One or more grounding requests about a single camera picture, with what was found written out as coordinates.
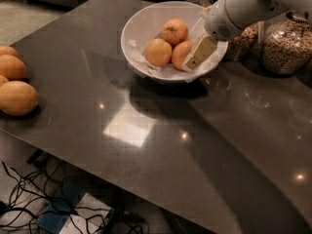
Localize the large front orange on table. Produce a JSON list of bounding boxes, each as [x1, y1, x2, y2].
[[0, 81, 39, 116]]

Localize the blue box on floor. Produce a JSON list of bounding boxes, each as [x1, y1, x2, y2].
[[37, 182, 85, 234]]

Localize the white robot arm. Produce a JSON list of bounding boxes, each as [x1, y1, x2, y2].
[[182, 0, 312, 71]]

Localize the glass jar of nuts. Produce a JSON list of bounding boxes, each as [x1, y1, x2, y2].
[[225, 23, 258, 61]]

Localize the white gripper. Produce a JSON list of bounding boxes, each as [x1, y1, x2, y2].
[[182, 0, 242, 71]]

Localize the small edge orange on table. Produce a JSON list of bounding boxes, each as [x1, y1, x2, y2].
[[0, 75, 9, 87]]

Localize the black cables on floor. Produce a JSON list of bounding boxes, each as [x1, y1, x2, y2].
[[0, 148, 150, 234]]

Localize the glass jar of cereal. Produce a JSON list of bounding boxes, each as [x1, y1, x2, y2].
[[260, 12, 312, 76]]

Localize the white bowl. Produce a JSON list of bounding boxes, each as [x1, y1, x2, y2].
[[120, 0, 229, 84]]

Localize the white paper bowl liner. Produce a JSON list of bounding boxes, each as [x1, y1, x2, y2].
[[127, 9, 225, 84]]

